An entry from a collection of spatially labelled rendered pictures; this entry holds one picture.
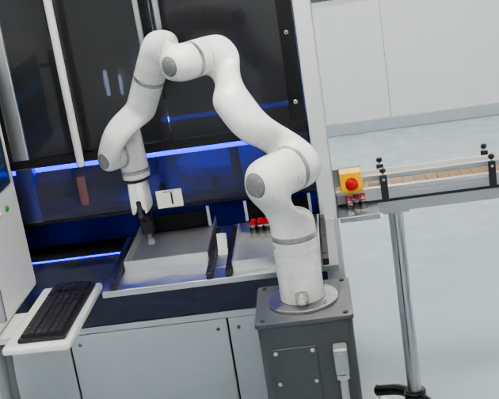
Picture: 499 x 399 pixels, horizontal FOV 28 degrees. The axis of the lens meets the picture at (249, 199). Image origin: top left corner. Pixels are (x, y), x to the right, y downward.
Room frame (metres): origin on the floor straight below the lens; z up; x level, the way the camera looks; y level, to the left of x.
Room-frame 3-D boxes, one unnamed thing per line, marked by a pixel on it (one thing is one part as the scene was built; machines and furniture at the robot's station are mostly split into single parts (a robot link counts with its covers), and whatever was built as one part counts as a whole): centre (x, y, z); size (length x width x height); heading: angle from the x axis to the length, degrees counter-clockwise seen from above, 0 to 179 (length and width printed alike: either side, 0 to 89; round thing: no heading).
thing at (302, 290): (2.48, -0.10, 0.95); 0.19 x 0.19 x 0.18
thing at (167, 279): (2.93, 0.10, 0.87); 0.70 x 0.48 x 0.02; 85
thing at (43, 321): (2.80, 0.62, 0.82); 0.40 x 0.14 x 0.02; 173
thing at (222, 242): (2.84, 0.11, 0.91); 0.14 x 0.03 x 0.06; 176
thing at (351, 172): (3.08, -0.33, 1.00); 0.08 x 0.07 x 0.07; 175
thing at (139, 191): (2.90, 0.32, 1.11); 0.10 x 0.08 x 0.11; 172
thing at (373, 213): (3.12, -0.35, 0.87); 0.14 x 0.13 x 0.02; 175
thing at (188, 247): (3.01, 0.26, 0.90); 0.34 x 0.26 x 0.04; 175
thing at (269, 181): (2.46, -0.08, 1.16); 0.19 x 0.12 x 0.24; 136
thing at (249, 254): (2.87, -0.07, 0.90); 0.34 x 0.26 x 0.04; 175
